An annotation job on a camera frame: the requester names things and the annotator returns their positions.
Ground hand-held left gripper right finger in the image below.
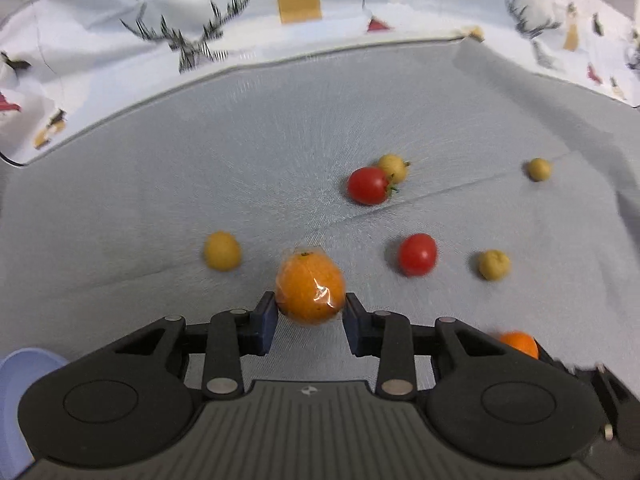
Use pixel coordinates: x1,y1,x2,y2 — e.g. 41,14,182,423
344,292,542,402

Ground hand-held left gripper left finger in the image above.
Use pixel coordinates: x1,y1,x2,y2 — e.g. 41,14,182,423
107,291,279,402

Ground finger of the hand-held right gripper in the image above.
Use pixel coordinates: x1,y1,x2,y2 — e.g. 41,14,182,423
539,347,597,382

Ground plastic orange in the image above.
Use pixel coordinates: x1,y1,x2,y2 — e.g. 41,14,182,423
274,246,347,327

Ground small yellow fruit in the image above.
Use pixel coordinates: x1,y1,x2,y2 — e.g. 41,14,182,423
202,231,243,273
477,249,511,281
376,153,411,186
528,157,553,182

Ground red tomato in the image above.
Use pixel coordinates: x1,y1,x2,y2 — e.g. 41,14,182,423
397,233,438,277
347,166,398,206

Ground light blue plate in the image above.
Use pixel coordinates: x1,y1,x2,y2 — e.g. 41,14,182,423
0,347,71,480

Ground grey bed sheet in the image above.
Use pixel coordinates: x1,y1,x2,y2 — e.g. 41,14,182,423
0,35,640,480

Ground grey quilt with deer print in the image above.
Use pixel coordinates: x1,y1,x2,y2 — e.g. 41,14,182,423
0,0,640,166

